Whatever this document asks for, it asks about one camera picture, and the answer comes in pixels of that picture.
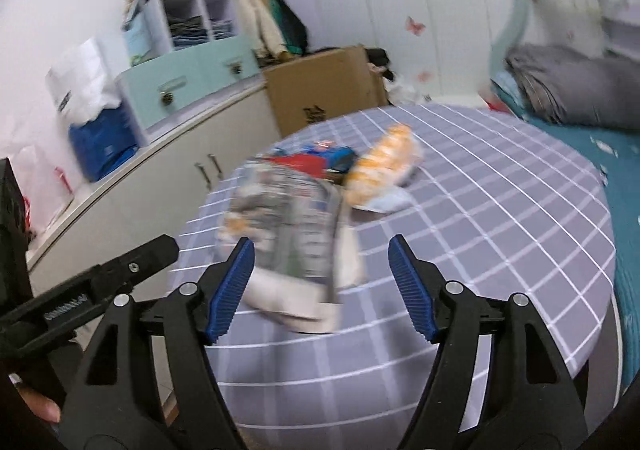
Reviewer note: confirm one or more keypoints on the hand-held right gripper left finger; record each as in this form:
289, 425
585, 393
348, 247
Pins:
232, 290

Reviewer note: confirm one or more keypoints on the orange snack packet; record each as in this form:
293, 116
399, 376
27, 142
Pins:
380, 159

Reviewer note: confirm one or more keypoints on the white low cabinet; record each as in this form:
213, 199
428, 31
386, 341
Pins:
150, 169

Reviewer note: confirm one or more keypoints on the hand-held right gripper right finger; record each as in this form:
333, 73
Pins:
412, 285

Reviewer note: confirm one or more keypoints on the silver printed snack packet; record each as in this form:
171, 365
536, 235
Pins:
285, 220

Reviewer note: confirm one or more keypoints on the dark green hanging garment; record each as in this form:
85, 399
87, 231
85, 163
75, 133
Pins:
292, 24

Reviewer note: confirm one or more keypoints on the blue storage bin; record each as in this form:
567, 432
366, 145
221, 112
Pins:
102, 144

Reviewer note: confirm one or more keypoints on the teal bed sheet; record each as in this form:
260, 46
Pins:
620, 169

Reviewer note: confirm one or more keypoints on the pale blue box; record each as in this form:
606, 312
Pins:
137, 42

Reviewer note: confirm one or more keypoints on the red white plastic bag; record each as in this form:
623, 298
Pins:
45, 185

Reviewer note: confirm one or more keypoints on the grey folded blanket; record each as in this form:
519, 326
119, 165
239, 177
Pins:
575, 84

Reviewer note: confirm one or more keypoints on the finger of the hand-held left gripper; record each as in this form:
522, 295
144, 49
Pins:
75, 300

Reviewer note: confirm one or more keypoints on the folded dark clothes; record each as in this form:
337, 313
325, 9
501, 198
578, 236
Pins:
187, 32

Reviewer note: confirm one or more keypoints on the pink butterfly wall sticker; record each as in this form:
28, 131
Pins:
415, 25

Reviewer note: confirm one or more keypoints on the brown cardboard box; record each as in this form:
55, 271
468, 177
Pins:
320, 84

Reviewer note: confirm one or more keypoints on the dark clothes pile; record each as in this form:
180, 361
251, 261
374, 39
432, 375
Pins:
381, 62

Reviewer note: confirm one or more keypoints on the beige hanging garment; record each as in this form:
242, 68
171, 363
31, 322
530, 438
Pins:
260, 24

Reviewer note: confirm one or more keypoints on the blue snack packet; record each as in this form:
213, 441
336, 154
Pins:
330, 157

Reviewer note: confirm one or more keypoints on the person's left hand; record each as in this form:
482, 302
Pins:
45, 410

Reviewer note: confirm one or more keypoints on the teal drawer box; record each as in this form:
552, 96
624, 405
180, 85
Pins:
200, 74

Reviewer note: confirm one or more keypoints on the pale blue plastic wrapper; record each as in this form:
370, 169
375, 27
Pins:
390, 202

